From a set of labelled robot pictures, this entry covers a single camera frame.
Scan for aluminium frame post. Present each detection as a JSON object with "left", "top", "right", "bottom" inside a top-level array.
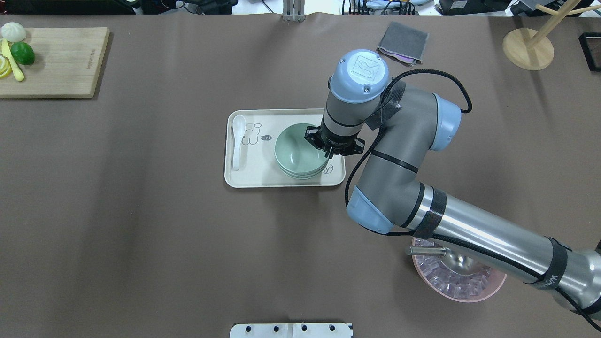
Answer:
[{"left": 282, "top": 0, "right": 306, "bottom": 22}]

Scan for green bowl on tray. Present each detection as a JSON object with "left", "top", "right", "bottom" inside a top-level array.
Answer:
[{"left": 283, "top": 170, "right": 323, "bottom": 180}]

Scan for green bowl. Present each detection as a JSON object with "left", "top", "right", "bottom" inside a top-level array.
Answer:
[
  {"left": 277, "top": 161, "right": 328, "bottom": 174},
  {"left": 274, "top": 123, "right": 329, "bottom": 172},
  {"left": 283, "top": 170, "right": 323, "bottom": 180}
]

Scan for wooden cutting board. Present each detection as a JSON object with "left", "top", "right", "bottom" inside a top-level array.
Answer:
[{"left": 0, "top": 27, "right": 110, "bottom": 99}]

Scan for grey folded cloth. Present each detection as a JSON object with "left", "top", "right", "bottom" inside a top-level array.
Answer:
[{"left": 377, "top": 22, "right": 430, "bottom": 65}]

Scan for lemon slice right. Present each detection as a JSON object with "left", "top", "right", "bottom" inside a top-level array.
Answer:
[{"left": 0, "top": 55, "right": 12, "bottom": 79}]

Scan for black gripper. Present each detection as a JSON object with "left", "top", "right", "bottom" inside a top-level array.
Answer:
[{"left": 304, "top": 124, "right": 365, "bottom": 159}]

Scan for metal ice scoop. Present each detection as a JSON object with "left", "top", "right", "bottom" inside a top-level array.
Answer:
[{"left": 404, "top": 246, "right": 489, "bottom": 276}]

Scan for dark wooden tray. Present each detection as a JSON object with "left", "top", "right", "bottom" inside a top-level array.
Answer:
[{"left": 578, "top": 32, "right": 601, "bottom": 72}]

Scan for cream rectangular tray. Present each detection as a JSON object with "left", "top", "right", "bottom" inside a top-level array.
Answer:
[{"left": 224, "top": 108, "right": 346, "bottom": 188}]

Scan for white ceramic spoon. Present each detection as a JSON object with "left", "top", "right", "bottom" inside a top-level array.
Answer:
[{"left": 232, "top": 115, "right": 246, "bottom": 171}]

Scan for wooden mug tree stand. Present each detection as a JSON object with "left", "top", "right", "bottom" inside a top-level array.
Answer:
[{"left": 502, "top": 0, "right": 601, "bottom": 71}]

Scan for yellow plastic knife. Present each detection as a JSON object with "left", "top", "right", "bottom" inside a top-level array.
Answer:
[{"left": 1, "top": 39, "right": 24, "bottom": 82}]

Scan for pink bowl with ice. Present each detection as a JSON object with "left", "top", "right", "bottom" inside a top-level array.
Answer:
[{"left": 410, "top": 239, "right": 507, "bottom": 302}]

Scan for green lime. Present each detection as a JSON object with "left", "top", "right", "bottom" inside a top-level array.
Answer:
[{"left": 10, "top": 41, "right": 36, "bottom": 65}]

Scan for white garlic bun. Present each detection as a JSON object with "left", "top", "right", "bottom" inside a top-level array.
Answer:
[{"left": 0, "top": 22, "right": 27, "bottom": 43}]

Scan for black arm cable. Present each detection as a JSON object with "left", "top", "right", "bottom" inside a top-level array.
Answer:
[{"left": 344, "top": 69, "right": 601, "bottom": 331}]

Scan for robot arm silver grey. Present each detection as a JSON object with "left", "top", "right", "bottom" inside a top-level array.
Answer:
[{"left": 305, "top": 49, "right": 601, "bottom": 330}]

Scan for white camera pole mount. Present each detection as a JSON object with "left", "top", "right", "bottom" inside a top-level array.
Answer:
[{"left": 229, "top": 322, "right": 354, "bottom": 338}]

